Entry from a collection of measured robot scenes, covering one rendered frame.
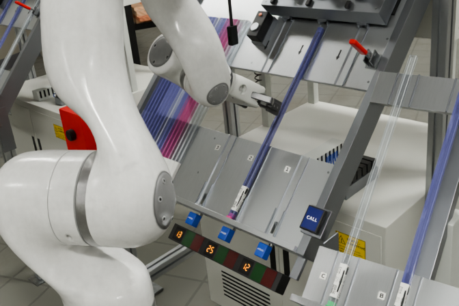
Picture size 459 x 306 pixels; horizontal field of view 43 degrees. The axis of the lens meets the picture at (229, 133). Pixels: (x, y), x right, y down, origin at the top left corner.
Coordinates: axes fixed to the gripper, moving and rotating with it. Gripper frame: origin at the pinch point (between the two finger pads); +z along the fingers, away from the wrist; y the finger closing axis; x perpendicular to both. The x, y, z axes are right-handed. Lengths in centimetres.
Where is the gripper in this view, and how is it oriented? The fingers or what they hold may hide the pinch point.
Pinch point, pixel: (260, 104)
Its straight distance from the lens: 129.3
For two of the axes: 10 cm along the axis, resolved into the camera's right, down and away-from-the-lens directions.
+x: -3.3, 9.4, -0.7
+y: -7.2, -2.0, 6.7
